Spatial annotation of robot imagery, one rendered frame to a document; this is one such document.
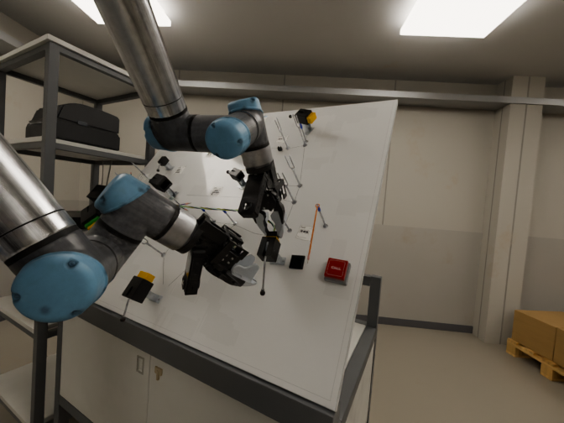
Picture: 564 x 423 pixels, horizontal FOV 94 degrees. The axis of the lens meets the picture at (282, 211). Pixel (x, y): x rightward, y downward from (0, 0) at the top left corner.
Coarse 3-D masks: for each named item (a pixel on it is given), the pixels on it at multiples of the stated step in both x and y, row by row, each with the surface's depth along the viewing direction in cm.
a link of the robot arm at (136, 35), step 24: (96, 0) 37; (120, 0) 37; (144, 0) 39; (120, 24) 38; (144, 24) 40; (120, 48) 41; (144, 48) 41; (144, 72) 43; (168, 72) 45; (144, 96) 46; (168, 96) 47; (144, 120) 53; (168, 120) 50; (168, 144) 53; (192, 144) 52
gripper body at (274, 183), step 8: (272, 160) 66; (264, 168) 63; (272, 168) 65; (272, 176) 69; (272, 184) 69; (280, 184) 70; (264, 192) 66; (272, 192) 66; (280, 192) 72; (264, 200) 67; (272, 200) 66; (280, 200) 72; (264, 208) 68; (272, 208) 67
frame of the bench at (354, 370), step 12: (60, 324) 108; (60, 336) 108; (372, 336) 97; (60, 348) 108; (360, 348) 88; (60, 360) 108; (360, 360) 81; (348, 372) 75; (360, 372) 76; (372, 372) 104; (348, 384) 69; (372, 384) 108; (60, 396) 108; (348, 396) 65; (60, 408) 110; (72, 408) 103; (348, 408) 64; (60, 420) 110; (84, 420) 99
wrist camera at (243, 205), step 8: (248, 176) 66; (256, 176) 65; (264, 176) 65; (248, 184) 64; (256, 184) 64; (264, 184) 65; (248, 192) 63; (256, 192) 62; (248, 200) 62; (256, 200) 61; (240, 208) 62; (248, 208) 60; (256, 208) 61; (248, 216) 61; (256, 216) 61
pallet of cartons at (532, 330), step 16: (528, 320) 234; (544, 320) 226; (560, 320) 229; (512, 336) 247; (528, 336) 233; (544, 336) 221; (560, 336) 209; (512, 352) 244; (528, 352) 230; (544, 352) 220; (560, 352) 209; (544, 368) 216; (560, 368) 208
